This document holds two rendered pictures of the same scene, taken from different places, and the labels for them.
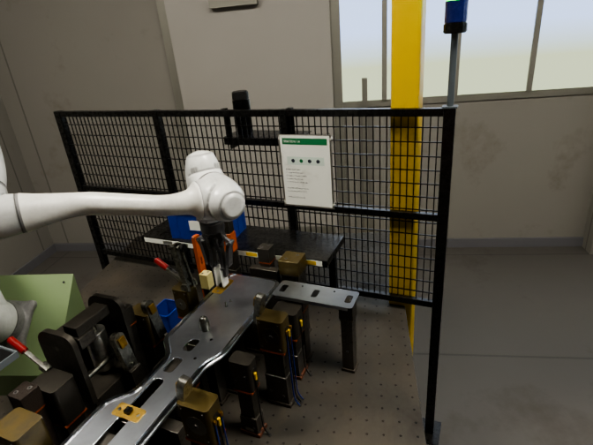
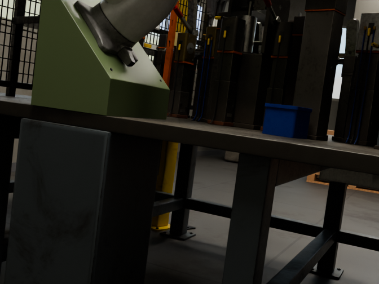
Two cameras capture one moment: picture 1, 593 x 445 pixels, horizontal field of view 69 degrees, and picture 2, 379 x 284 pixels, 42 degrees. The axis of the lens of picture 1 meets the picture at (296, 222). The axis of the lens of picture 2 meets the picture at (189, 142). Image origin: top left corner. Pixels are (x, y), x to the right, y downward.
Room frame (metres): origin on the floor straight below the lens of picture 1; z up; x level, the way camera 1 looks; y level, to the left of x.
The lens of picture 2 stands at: (0.68, 2.45, 0.75)
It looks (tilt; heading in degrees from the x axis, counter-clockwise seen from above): 4 degrees down; 285
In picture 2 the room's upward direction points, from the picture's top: 7 degrees clockwise
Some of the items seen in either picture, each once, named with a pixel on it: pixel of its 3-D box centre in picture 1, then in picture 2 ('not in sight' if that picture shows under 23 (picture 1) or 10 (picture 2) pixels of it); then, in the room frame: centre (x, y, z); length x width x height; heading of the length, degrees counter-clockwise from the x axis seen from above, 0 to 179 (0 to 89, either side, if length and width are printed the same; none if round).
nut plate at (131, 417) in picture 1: (128, 411); not in sight; (0.80, 0.46, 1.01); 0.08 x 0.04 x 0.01; 64
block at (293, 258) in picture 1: (296, 297); not in sight; (1.42, 0.03, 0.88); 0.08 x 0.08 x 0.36; 65
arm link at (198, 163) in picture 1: (205, 177); not in sight; (1.21, 0.25, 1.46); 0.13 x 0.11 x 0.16; 27
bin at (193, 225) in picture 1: (206, 219); not in sight; (1.76, 0.39, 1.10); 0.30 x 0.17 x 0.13; 70
